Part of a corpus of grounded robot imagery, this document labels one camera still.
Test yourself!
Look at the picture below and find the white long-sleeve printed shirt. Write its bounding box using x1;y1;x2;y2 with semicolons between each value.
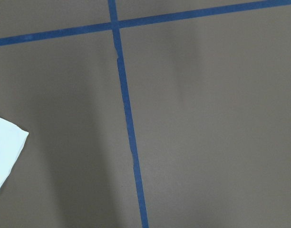
0;118;29;188

